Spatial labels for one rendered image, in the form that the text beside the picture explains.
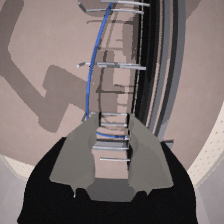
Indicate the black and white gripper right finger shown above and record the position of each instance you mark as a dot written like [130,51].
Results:
[155,169]

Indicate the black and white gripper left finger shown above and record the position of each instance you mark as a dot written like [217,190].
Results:
[68,165]

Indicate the grey metal rack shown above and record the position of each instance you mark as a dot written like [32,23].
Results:
[149,16]

